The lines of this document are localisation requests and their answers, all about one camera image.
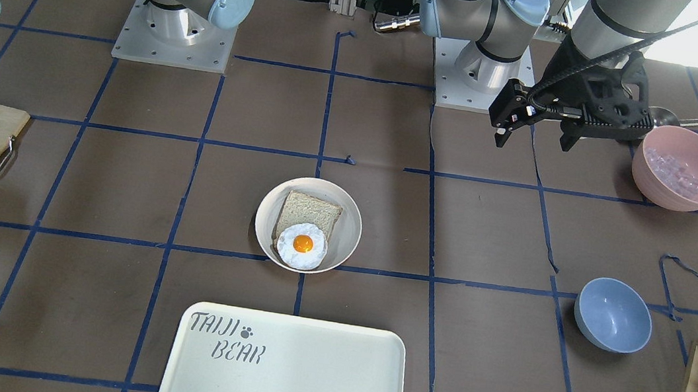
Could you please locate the white bear tray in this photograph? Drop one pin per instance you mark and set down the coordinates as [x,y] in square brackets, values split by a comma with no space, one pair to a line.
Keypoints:
[221,348]

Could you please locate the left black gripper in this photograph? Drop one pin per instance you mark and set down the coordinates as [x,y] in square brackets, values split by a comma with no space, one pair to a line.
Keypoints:
[570,83]

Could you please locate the clear ice cubes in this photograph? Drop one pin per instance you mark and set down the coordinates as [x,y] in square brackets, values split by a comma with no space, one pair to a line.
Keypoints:
[672,172]

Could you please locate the fried egg toy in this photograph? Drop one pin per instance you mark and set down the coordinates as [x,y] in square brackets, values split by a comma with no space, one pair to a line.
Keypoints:
[302,246]

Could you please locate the metal scoop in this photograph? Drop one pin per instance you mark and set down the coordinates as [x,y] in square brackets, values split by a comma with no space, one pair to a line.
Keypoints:
[664,117]

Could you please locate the white round plate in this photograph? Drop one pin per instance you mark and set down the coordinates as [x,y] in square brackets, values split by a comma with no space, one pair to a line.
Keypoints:
[347,231]

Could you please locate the pink bowl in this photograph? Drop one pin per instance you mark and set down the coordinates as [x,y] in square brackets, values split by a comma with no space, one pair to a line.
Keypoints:
[680,143]

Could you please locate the blue bowl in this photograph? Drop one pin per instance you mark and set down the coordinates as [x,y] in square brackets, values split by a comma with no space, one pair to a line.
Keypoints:
[613,316]

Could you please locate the bread slice on plate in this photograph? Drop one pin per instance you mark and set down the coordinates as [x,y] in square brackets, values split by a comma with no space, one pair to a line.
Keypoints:
[301,208]

